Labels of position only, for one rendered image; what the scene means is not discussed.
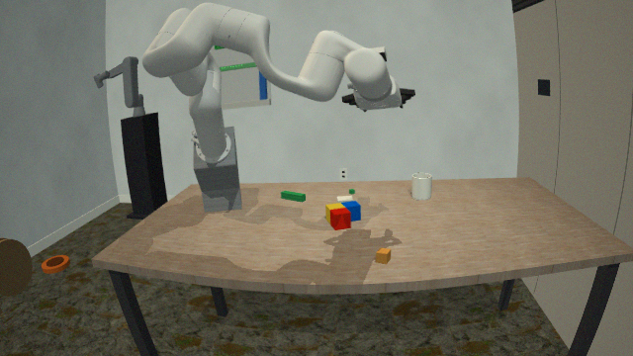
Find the blue cube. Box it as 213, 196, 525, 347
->
341, 201, 361, 222

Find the yellow cube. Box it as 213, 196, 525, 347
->
325, 203, 345, 223

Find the orange cube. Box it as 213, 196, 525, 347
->
376, 248, 391, 264

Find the beige mug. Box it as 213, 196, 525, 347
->
411, 173, 432, 201

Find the red cube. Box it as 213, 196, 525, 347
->
330, 208, 351, 230

